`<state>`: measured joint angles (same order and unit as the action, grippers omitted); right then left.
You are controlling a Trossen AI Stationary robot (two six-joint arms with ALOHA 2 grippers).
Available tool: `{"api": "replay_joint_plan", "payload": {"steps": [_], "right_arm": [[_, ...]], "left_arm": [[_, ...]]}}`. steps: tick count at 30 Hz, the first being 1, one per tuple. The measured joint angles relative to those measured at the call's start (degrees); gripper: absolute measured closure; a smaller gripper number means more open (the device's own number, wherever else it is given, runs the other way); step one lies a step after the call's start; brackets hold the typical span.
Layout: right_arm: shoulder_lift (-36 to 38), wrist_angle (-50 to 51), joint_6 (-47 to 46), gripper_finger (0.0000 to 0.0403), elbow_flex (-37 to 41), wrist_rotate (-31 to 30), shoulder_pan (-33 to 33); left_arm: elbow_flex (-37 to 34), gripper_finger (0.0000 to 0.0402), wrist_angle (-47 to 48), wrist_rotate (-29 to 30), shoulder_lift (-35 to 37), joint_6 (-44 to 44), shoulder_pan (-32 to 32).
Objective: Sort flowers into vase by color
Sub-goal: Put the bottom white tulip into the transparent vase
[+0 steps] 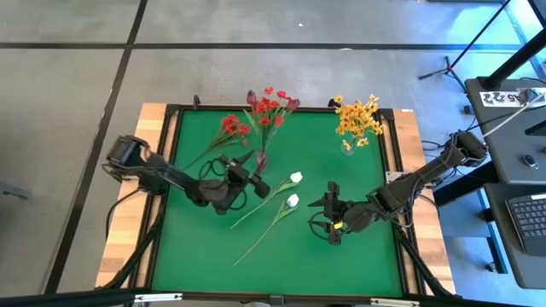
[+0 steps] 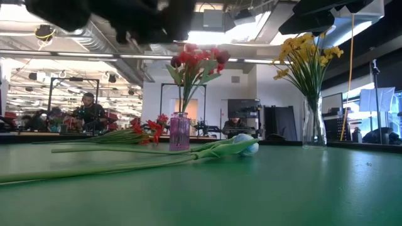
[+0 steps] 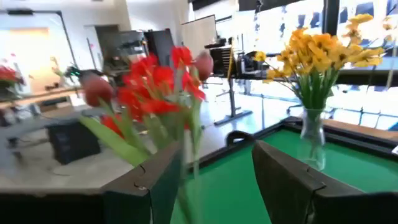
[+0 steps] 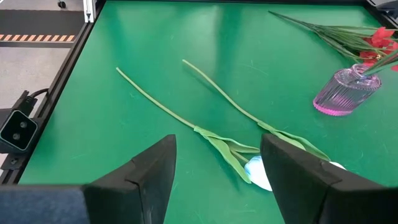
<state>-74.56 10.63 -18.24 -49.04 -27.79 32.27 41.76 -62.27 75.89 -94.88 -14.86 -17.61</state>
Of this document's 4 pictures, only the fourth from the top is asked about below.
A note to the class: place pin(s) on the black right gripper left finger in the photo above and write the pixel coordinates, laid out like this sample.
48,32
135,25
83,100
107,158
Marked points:
140,186

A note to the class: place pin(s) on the silver aluminium bracket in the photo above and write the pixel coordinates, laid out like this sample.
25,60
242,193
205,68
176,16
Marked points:
89,11

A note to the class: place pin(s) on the black aluminium table frame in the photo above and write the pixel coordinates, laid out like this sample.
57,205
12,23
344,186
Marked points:
60,90

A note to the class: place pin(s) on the black table-level camera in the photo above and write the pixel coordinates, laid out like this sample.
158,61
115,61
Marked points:
18,130

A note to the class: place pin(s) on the white artificial tulip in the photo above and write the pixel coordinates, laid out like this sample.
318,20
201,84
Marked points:
295,141
224,152

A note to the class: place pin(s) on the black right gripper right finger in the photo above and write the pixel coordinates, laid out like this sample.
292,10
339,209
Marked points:
311,193

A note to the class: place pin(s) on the pink ribbed glass vase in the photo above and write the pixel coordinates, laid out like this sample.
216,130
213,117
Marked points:
345,93

